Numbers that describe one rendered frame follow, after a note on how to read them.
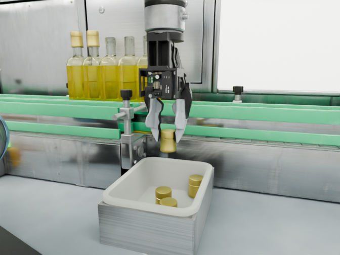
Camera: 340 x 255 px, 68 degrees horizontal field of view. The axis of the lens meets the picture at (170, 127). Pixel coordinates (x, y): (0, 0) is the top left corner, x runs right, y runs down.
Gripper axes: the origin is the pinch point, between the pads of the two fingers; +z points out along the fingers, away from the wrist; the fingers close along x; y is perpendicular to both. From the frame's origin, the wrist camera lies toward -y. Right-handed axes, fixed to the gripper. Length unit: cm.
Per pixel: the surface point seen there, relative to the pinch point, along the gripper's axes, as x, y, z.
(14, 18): -72, -37, -33
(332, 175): 35.5, -10.7, 9.8
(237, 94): 13.8, -22.0, -6.9
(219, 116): 9.6, -13.4, -2.1
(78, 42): -32.3, -18.2, -21.2
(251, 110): 17.3, -13.2, -4.0
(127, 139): -10.4, -2.1, 2.4
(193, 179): 5.3, -1.8, 10.5
